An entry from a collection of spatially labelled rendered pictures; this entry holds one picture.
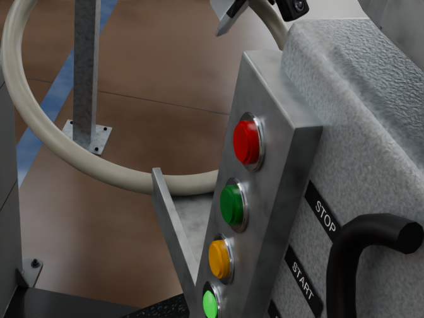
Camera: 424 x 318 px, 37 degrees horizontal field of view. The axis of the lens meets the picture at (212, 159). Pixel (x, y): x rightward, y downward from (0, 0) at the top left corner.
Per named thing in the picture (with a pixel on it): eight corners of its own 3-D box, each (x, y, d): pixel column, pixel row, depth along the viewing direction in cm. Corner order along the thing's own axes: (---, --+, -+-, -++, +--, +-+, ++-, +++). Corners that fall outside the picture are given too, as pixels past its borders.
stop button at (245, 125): (259, 172, 38) (269, 137, 36) (243, 173, 37) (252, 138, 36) (244, 145, 39) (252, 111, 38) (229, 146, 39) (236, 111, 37)
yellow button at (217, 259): (231, 284, 44) (237, 259, 42) (217, 286, 43) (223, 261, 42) (219, 257, 46) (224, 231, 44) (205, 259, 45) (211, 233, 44)
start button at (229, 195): (244, 232, 41) (252, 202, 39) (229, 235, 40) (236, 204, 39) (231, 205, 42) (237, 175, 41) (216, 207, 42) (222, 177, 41)
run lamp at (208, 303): (224, 326, 47) (229, 306, 46) (206, 329, 47) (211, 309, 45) (214, 301, 49) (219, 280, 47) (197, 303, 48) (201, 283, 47)
